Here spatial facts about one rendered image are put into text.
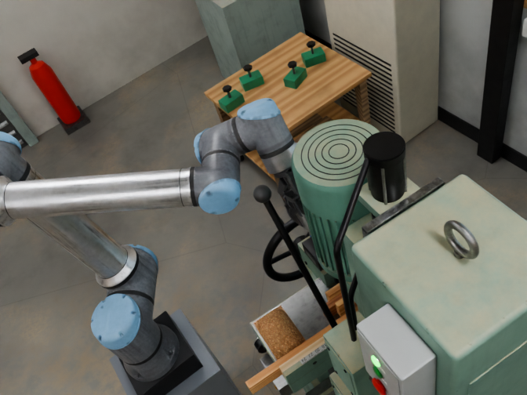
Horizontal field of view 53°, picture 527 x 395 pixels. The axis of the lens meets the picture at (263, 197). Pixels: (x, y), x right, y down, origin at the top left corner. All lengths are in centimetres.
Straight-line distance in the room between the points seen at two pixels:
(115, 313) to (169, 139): 202
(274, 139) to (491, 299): 65
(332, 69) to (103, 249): 158
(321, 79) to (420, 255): 199
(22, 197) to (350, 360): 78
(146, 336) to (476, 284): 113
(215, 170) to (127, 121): 268
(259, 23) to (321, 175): 243
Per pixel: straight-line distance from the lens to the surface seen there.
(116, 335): 162
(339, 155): 94
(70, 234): 155
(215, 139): 124
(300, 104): 258
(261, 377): 137
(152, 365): 176
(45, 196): 126
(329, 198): 91
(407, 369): 75
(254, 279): 263
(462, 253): 77
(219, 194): 114
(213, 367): 186
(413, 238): 80
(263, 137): 121
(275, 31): 337
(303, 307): 147
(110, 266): 166
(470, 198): 85
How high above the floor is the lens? 218
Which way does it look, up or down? 48 degrees down
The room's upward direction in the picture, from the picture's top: 20 degrees counter-clockwise
